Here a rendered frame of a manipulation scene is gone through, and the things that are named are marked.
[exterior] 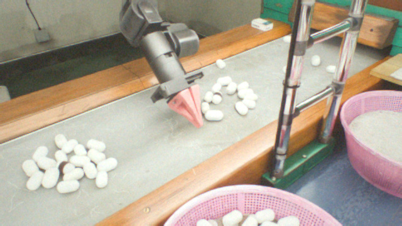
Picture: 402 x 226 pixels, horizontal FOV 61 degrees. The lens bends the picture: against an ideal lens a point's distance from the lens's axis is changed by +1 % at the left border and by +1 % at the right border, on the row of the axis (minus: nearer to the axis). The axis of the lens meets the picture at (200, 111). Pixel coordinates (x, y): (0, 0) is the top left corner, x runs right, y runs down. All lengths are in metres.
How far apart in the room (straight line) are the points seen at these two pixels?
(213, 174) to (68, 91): 0.41
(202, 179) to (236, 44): 0.56
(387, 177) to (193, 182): 0.35
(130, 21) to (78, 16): 2.15
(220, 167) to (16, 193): 0.33
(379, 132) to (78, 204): 0.58
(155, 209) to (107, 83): 0.40
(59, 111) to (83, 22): 2.14
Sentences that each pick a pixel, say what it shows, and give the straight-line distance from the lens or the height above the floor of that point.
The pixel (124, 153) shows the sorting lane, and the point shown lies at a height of 0.74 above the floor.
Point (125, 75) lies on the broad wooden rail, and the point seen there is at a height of 0.76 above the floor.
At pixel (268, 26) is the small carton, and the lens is 1.12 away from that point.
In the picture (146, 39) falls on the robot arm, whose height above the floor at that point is 0.90.
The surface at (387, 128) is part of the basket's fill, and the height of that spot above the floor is 0.73.
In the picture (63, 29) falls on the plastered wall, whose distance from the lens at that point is 2.83.
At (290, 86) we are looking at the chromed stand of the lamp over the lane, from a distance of 0.52.
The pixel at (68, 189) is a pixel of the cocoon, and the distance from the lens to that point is 0.58.
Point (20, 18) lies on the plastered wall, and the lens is 2.71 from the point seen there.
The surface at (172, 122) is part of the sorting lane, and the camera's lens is 0.70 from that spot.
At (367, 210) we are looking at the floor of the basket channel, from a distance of 0.68.
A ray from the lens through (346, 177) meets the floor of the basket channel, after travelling 0.73.
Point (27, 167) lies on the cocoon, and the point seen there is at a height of 0.76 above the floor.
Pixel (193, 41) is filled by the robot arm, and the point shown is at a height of 0.87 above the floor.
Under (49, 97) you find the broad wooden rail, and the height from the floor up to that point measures 0.76.
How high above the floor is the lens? 1.15
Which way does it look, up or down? 34 degrees down
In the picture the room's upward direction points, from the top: straight up
